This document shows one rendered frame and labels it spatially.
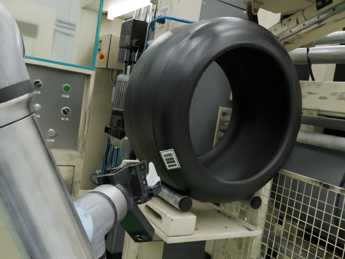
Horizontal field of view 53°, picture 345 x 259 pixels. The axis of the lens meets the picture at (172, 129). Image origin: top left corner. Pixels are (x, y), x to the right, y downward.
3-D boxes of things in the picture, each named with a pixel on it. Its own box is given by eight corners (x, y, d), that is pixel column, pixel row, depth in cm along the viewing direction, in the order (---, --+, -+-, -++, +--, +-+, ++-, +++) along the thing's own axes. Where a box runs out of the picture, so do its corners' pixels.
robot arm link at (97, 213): (37, 266, 52) (31, 212, 51) (80, 234, 62) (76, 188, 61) (82, 275, 49) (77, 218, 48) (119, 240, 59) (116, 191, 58)
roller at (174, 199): (144, 169, 132) (140, 181, 132) (133, 167, 130) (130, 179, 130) (194, 198, 102) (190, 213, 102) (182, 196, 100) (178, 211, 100)
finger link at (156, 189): (165, 179, 78) (150, 192, 70) (167, 186, 78) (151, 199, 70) (146, 182, 80) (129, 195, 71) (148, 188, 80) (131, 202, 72)
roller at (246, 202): (204, 171, 146) (200, 182, 147) (195, 169, 144) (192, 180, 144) (264, 197, 117) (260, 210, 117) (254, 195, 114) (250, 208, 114)
